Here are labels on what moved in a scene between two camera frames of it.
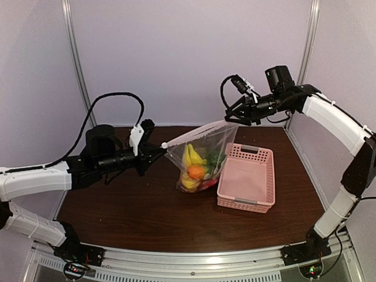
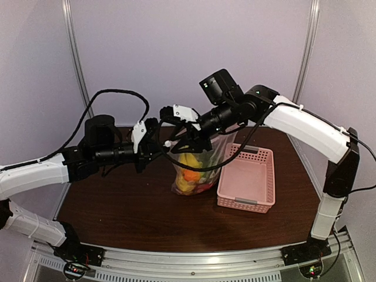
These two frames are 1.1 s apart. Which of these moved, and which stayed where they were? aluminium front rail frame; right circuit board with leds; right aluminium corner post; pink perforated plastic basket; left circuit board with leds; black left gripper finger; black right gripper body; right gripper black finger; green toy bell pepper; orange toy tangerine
Moved: orange toy tangerine; right gripper black finger; green toy bell pepper; black right gripper body
Stayed: left circuit board with leds; pink perforated plastic basket; aluminium front rail frame; right circuit board with leds; black left gripper finger; right aluminium corner post
